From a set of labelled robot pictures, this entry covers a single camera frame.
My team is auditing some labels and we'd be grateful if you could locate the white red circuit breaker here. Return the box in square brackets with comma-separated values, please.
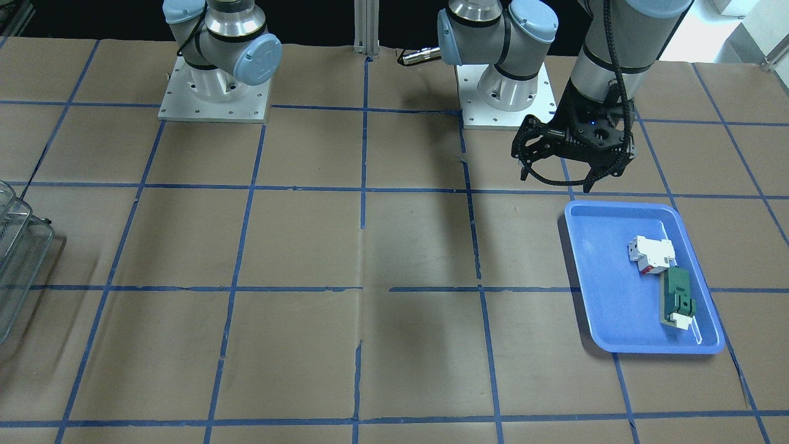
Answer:
[628, 236, 676, 275]

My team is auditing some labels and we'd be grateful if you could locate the aluminium frame post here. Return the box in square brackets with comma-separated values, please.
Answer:
[353, 0, 380, 59]

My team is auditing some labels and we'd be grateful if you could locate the blue plastic tray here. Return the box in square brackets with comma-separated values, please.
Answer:
[564, 200, 726, 355]

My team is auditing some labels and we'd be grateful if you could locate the silver wire mesh shelf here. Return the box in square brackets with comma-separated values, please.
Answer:
[1, 182, 54, 343]

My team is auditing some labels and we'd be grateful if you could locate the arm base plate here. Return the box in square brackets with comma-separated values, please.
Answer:
[158, 54, 280, 124]
[456, 64, 556, 130]

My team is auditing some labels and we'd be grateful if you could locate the green terminal block module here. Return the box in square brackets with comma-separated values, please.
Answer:
[660, 265, 698, 331]

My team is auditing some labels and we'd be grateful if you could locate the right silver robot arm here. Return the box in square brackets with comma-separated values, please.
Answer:
[161, 1, 284, 103]

